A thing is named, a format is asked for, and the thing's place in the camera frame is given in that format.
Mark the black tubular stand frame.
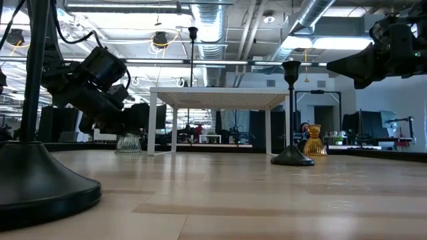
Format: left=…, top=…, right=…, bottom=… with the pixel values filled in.
left=294, top=89, right=342, bottom=141

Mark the amber glass candle holder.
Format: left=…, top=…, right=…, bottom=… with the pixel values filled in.
left=302, top=124, right=328, bottom=157

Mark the black partition panel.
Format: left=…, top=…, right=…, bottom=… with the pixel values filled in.
left=248, top=109, right=303, bottom=150

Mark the black ceiling device yellow cable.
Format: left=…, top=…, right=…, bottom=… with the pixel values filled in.
left=5, top=28, right=26, bottom=47
left=149, top=29, right=181, bottom=54

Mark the person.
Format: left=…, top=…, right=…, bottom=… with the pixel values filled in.
left=295, top=121, right=313, bottom=153

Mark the black cabinet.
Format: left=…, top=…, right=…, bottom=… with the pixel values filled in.
left=37, top=105, right=80, bottom=143

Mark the yellow hanging pendant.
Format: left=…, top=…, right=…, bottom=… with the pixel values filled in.
left=303, top=49, right=310, bottom=83

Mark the white perforated metal shelf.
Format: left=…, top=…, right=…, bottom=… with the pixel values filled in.
left=146, top=86, right=295, bottom=160

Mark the clear glass candle holder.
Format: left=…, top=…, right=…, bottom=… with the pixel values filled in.
left=115, top=133, right=143, bottom=155

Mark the small white table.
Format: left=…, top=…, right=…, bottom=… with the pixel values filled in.
left=199, top=133, right=222, bottom=145

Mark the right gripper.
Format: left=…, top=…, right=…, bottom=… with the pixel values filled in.
left=326, top=16, right=427, bottom=89

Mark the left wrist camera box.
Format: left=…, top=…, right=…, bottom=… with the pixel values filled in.
left=81, top=45, right=128, bottom=88

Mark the long black light rail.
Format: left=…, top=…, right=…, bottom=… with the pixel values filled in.
left=0, top=56, right=330, bottom=67

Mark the grey monitor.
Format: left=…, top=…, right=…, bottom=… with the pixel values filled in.
left=380, top=110, right=398, bottom=129

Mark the black table edge rail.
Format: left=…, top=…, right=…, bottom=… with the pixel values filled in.
left=0, top=141, right=427, bottom=164

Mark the silver spiral ventilation duct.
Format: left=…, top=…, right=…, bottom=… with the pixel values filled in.
left=190, top=0, right=228, bottom=87
left=266, top=0, right=336, bottom=63

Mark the black metal candlestick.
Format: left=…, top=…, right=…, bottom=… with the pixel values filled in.
left=0, top=0, right=103, bottom=231
left=270, top=60, right=316, bottom=167
left=187, top=26, right=199, bottom=88

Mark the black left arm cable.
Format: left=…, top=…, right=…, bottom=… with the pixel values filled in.
left=49, top=0, right=104, bottom=49

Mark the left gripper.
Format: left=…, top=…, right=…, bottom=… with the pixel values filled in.
left=49, top=63, right=150, bottom=136

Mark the black monitor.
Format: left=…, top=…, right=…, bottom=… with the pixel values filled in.
left=342, top=111, right=383, bottom=140
left=149, top=104, right=167, bottom=134

